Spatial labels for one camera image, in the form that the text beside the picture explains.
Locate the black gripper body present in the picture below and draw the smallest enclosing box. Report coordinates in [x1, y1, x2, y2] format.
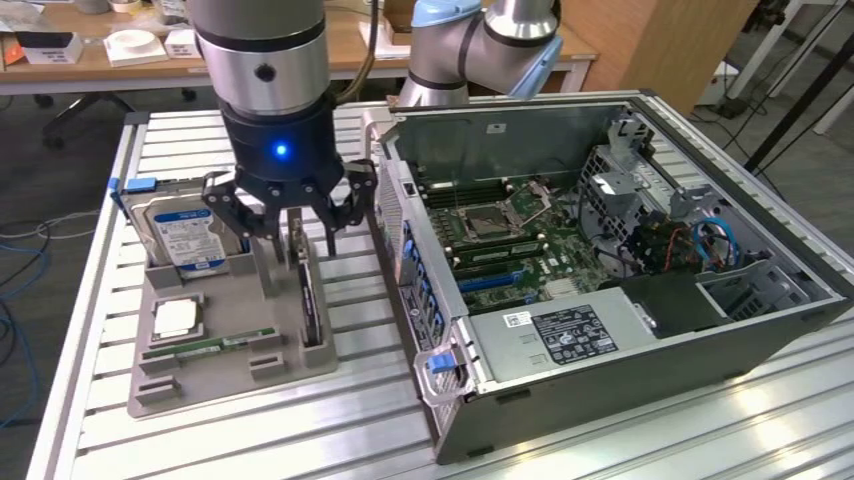
[219, 97, 346, 209]

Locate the green graphics card black fan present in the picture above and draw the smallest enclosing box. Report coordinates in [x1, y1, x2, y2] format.
[283, 204, 330, 351]

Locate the hard disk in blue carrier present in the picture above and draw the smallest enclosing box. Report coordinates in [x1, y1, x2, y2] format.
[106, 177, 252, 279]

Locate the CPU socket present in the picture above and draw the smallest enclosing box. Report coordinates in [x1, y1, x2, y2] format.
[459, 202, 519, 241]

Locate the small white box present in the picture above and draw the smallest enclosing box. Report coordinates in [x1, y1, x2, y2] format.
[163, 27, 203, 60]

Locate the white paper stack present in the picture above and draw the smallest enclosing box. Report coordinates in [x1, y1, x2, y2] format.
[358, 20, 412, 61]

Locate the green RAM stick with label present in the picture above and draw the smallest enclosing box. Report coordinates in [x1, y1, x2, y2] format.
[457, 247, 543, 266]

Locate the silver CPU chip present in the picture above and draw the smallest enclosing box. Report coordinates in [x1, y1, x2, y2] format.
[151, 299, 206, 341]

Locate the metal socket cover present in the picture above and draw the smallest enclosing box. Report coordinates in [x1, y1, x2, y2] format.
[503, 180, 555, 221]

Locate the blue expansion slot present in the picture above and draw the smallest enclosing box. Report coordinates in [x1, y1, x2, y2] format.
[459, 272, 526, 294]

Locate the white box with round recess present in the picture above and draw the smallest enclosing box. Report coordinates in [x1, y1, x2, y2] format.
[103, 28, 172, 69]

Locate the black office chair base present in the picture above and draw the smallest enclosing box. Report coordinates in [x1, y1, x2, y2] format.
[32, 87, 202, 149]

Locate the wooden desk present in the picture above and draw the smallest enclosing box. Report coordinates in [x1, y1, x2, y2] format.
[0, 0, 602, 109]

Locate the brown cardboard box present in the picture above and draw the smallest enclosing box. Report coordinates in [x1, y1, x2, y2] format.
[383, 0, 419, 34]

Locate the blue case latch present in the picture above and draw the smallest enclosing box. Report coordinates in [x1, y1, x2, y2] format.
[423, 349, 462, 374]

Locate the grey plastic parts rack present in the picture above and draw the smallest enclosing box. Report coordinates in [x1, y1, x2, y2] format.
[126, 199, 342, 419]

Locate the silver chipset heatsink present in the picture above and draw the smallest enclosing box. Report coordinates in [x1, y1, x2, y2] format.
[543, 279, 582, 301]

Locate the white box with black lid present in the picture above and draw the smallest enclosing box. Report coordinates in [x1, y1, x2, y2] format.
[12, 30, 86, 66]

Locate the grey power supply unit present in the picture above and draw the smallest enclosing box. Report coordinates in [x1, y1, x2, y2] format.
[466, 288, 659, 386]

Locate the metal disk bay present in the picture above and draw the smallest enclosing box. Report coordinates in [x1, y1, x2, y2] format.
[577, 144, 675, 241]

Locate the wooden cabinet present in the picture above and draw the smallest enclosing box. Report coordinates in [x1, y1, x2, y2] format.
[557, 0, 762, 109]

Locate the open black PC case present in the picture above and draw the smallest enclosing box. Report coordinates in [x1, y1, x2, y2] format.
[359, 88, 854, 466]

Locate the black stand pole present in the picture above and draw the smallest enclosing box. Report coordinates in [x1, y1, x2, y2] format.
[743, 29, 854, 174]

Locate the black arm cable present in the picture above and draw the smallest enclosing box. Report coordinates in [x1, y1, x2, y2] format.
[339, 0, 390, 104]

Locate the white floor cable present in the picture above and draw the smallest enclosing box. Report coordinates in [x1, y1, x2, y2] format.
[0, 209, 102, 241]

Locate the blue floor cable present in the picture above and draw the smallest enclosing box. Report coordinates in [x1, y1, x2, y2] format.
[0, 244, 52, 431]

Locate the red wire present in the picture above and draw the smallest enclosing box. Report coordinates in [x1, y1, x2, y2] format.
[666, 227, 695, 274]

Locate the blue wire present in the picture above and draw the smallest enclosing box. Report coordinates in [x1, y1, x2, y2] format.
[690, 217, 742, 266]

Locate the white table frame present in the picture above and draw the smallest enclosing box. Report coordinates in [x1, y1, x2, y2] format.
[723, 0, 854, 136]

